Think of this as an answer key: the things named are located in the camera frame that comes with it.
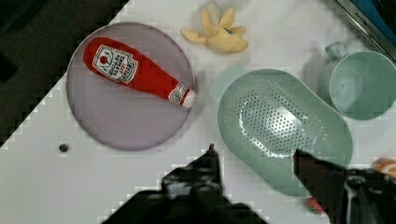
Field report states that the red strawberry toy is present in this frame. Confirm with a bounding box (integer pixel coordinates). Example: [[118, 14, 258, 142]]
[[307, 197, 324, 215]]

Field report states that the red plush ketchup bottle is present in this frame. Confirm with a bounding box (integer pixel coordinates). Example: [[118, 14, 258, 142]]
[[83, 37, 196, 108]]

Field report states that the black toaster oven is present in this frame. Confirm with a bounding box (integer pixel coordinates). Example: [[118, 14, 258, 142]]
[[333, 0, 396, 60]]

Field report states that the yellow plush banana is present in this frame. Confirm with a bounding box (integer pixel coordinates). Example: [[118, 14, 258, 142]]
[[179, 1, 248, 54]]

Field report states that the green plastic strainer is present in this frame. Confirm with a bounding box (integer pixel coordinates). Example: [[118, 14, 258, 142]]
[[209, 66, 353, 197]]

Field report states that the green plastic mug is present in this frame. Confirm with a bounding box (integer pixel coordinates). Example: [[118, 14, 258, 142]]
[[318, 41, 396, 120]]

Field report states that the purple round plate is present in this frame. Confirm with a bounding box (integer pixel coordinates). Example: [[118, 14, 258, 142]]
[[66, 22, 194, 150]]

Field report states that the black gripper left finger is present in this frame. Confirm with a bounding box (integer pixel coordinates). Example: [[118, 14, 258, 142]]
[[161, 143, 223, 200]]

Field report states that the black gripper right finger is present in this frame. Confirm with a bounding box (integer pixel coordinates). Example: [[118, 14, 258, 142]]
[[293, 149, 396, 224]]

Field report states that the orange slice toy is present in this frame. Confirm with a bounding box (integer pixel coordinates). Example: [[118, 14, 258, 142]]
[[373, 158, 396, 177]]

